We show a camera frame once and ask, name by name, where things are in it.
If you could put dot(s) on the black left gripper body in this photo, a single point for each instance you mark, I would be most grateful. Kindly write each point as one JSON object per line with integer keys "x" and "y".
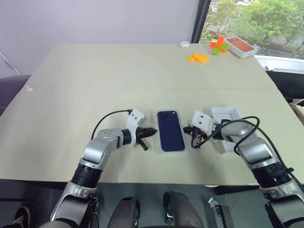
{"x": 139, "y": 135}

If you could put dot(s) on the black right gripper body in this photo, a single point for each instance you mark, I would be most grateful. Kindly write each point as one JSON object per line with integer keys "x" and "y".
{"x": 202, "y": 135}

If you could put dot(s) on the dark blue phone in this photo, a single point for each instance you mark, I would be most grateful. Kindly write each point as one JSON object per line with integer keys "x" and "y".
{"x": 171, "y": 130}

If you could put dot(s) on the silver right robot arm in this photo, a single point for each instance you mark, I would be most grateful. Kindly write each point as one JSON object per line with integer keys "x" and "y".
{"x": 254, "y": 152}

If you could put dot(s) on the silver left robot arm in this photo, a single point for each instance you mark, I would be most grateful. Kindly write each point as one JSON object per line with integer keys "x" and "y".
{"x": 99, "y": 147}

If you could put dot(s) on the white phone box tray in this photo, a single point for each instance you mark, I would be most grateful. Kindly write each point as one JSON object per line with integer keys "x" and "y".
{"x": 187, "y": 145}

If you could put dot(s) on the white phone box lid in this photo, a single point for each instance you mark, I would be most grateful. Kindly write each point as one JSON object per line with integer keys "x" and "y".
{"x": 225, "y": 112}

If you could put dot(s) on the phone box with orange print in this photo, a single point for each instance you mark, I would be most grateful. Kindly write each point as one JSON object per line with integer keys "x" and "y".
{"x": 241, "y": 47}

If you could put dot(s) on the dark rounded shape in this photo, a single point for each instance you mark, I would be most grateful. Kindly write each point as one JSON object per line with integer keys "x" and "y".
{"x": 181, "y": 209}
{"x": 124, "y": 213}

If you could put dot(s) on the yellow toy block cluster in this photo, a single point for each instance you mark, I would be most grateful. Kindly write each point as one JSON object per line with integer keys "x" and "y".
{"x": 197, "y": 59}

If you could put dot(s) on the green toy block piece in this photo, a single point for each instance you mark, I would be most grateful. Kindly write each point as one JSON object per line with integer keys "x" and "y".
{"x": 217, "y": 50}

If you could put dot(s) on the white earbuds case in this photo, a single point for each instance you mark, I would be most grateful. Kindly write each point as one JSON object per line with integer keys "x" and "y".
{"x": 184, "y": 44}

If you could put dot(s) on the orange toy block piece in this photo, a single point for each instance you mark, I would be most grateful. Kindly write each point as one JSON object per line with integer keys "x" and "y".
{"x": 218, "y": 41}

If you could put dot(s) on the black chair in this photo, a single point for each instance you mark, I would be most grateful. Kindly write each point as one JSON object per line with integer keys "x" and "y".
{"x": 287, "y": 85}

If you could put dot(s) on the white window sill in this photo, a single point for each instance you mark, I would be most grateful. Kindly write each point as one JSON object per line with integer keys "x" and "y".
{"x": 280, "y": 63}

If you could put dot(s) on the dark purple sofa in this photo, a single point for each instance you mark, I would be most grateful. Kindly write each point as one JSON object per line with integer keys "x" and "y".
{"x": 10, "y": 92}

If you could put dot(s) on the black shoe with white sole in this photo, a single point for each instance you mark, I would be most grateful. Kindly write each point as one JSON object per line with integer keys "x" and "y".
{"x": 22, "y": 215}

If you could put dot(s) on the metal rod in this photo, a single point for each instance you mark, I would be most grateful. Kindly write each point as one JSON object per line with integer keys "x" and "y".
{"x": 9, "y": 62}

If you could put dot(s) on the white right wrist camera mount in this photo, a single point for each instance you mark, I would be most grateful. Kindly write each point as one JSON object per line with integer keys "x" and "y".
{"x": 200, "y": 121}

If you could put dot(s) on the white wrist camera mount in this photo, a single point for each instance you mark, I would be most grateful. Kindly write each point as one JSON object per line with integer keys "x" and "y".
{"x": 135, "y": 116}
{"x": 200, "y": 121}

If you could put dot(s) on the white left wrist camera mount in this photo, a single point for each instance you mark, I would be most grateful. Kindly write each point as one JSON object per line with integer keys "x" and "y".
{"x": 135, "y": 116}

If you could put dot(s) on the black window frame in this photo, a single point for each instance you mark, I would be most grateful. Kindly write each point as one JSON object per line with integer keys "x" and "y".
{"x": 199, "y": 21}

